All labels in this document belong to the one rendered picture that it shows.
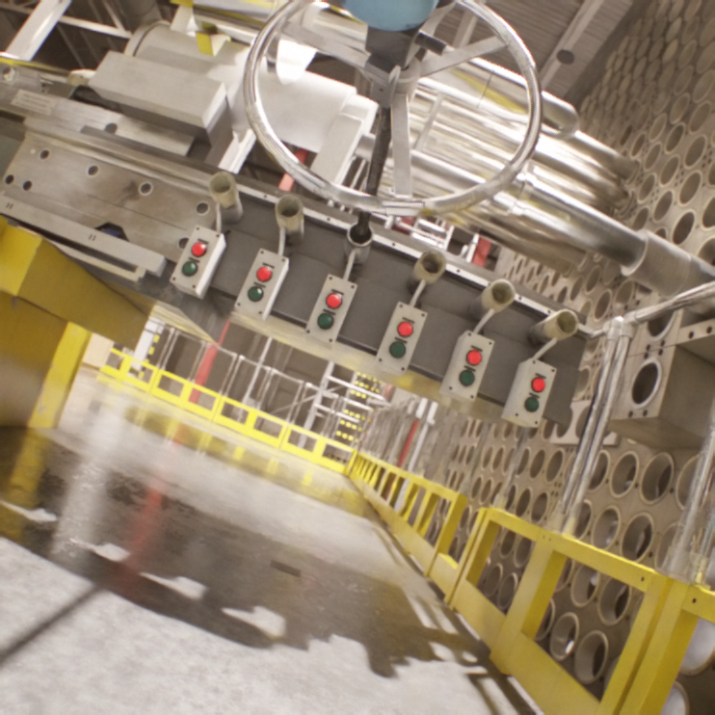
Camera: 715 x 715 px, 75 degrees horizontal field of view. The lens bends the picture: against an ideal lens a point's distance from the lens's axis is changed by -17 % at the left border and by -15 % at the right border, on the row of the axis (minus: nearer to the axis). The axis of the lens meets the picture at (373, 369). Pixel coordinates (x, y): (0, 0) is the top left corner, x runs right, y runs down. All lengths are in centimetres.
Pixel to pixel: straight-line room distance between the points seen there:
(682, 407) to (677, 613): 125
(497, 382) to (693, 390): 100
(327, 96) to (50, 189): 86
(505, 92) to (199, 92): 83
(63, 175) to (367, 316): 97
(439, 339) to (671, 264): 91
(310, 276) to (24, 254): 69
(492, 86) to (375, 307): 66
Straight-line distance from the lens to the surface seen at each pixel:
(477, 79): 149
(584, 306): 419
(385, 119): 77
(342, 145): 162
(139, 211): 153
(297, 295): 134
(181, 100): 162
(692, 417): 216
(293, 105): 172
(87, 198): 161
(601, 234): 183
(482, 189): 65
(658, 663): 100
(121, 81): 173
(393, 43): 57
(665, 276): 191
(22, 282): 132
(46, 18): 1239
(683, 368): 215
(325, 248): 141
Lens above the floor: 43
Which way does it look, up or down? 8 degrees up
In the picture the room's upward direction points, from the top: 21 degrees clockwise
